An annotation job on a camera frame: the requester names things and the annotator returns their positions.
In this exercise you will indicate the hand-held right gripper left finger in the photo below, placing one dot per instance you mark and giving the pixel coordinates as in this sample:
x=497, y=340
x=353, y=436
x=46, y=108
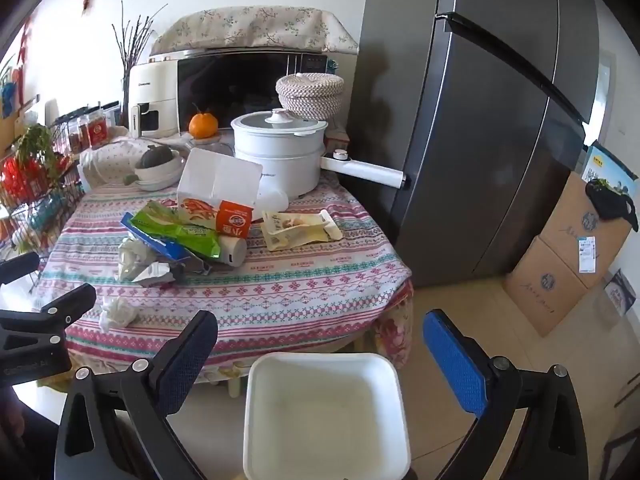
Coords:
x=185, y=360

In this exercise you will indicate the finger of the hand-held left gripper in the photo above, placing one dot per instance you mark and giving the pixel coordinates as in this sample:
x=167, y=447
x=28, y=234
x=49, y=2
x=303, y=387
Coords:
x=20, y=266
x=60, y=305

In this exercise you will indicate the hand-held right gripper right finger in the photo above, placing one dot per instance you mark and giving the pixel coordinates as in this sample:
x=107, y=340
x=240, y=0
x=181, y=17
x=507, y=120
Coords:
x=455, y=365

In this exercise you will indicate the white square plastic bin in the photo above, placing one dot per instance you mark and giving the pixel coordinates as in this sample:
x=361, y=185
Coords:
x=325, y=410

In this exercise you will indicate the yellow bread wrapper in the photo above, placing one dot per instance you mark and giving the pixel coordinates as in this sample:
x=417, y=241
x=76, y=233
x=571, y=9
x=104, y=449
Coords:
x=295, y=230

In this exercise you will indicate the small crumpled tissue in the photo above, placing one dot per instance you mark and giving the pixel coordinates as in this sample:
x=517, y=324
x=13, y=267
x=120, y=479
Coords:
x=117, y=312

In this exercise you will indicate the floral table skirt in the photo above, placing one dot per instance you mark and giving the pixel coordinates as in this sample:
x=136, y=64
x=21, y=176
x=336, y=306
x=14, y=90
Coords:
x=395, y=330

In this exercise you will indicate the silver foil wrapper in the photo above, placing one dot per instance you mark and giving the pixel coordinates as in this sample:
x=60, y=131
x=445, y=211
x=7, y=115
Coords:
x=155, y=275

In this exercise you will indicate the blue snack wrapper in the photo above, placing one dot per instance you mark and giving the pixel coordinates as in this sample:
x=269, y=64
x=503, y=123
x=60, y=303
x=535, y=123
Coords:
x=172, y=252

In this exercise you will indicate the brown cardboard box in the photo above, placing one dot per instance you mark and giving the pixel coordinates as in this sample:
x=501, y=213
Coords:
x=575, y=240
x=540, y=290

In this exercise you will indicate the patterned knit-print tablecloth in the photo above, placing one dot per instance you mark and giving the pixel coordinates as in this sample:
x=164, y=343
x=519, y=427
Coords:
x=280, y=295

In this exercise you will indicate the white cylindrical bottle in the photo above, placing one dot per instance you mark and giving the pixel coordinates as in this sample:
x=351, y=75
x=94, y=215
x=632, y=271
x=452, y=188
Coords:
x=232, y=252

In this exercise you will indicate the green leafy plant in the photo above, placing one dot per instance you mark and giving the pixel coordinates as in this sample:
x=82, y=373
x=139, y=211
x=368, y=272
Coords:
x=40, y=147

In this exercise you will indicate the green snack packet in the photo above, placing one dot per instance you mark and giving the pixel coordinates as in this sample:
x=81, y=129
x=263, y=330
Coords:
x=190, y=237

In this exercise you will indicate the white quilted cloth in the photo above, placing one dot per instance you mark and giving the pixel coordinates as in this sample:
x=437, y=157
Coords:
x=110, y=157

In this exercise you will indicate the small orange carton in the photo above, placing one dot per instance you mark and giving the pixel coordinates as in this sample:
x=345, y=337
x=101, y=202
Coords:
x=232, y=220

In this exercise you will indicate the white ceramic bowl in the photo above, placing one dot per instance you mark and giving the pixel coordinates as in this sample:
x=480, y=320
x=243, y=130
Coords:
x=157, y=177

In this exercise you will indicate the dark avocado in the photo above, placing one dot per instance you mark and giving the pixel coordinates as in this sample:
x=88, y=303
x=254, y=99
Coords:
x=155, y=157

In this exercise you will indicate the small printed packet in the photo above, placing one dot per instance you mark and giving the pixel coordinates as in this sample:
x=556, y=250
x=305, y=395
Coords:
x=620, y=292

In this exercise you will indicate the white open paper box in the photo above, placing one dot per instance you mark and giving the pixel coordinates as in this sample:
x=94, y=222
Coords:
x=215, y=175

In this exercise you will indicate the white electric cooking pot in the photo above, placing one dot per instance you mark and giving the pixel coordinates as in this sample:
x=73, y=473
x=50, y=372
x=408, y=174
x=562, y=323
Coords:
x=280, y=160

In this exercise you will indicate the black bag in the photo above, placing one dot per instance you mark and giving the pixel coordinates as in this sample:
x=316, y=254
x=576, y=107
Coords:
x=610, y=205

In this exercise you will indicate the white countertop appliance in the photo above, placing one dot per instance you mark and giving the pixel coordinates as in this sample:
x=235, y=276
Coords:
x=150, y=85

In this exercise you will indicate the orange fruit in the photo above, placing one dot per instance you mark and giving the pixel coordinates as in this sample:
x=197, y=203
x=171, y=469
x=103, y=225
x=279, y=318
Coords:
x=202, y=125

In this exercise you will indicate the grey refrigerator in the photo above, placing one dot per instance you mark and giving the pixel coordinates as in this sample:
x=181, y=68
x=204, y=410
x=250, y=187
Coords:
x=475, y=135

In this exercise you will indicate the bundle of dry twigs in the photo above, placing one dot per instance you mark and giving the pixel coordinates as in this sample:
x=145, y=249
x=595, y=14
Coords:
x=132, y=45

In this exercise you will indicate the blue printed carton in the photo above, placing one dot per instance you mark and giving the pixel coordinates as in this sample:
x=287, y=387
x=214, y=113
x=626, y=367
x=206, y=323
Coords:
x=610, y=165

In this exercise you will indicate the woven lidded basket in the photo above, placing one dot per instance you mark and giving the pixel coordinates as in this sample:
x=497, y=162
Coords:
x=310, y=95

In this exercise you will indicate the floral dust cover cloth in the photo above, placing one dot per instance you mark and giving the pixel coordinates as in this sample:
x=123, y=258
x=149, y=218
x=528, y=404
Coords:
x=250, y=25

